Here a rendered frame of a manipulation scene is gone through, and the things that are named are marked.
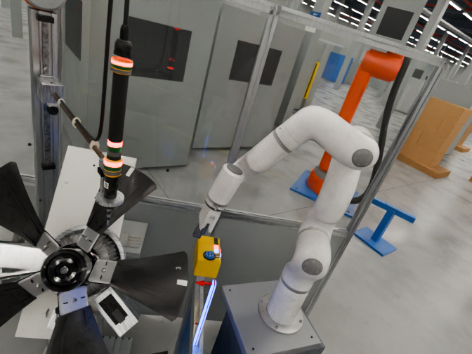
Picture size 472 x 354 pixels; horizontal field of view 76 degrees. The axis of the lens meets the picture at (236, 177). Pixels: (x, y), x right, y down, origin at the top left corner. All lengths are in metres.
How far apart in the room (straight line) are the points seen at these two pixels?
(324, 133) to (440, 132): 7.57
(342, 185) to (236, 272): 1.24
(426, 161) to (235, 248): 7.04
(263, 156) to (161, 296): 0.53
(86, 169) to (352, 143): 0.97
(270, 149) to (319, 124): 0.16
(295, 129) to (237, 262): 1.24
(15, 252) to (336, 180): 1.05
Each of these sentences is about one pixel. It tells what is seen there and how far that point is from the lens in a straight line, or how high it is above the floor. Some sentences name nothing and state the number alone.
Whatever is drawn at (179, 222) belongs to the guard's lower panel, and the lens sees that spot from 1.78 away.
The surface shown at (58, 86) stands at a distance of 1.33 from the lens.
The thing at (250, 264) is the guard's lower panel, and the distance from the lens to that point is 2.02.
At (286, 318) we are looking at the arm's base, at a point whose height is 1.01.
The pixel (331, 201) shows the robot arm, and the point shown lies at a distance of 0.99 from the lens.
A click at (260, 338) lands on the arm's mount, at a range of 1.26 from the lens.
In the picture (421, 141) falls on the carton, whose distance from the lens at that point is 8.56.
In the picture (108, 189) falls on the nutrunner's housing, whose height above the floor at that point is 1.49.
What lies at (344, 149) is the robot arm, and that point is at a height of 1.72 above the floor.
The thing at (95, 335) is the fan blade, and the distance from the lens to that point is 1.12.
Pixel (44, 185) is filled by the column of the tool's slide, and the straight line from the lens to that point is 1.63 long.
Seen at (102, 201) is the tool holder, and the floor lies 1.46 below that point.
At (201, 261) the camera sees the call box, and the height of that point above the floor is 1.07.
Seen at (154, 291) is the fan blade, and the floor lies 1.18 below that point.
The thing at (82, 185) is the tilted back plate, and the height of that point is 1.25.
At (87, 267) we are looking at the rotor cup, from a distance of 1.00.
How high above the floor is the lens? 1.95
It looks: 26 degrees down
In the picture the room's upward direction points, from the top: 17 degrees clockwise
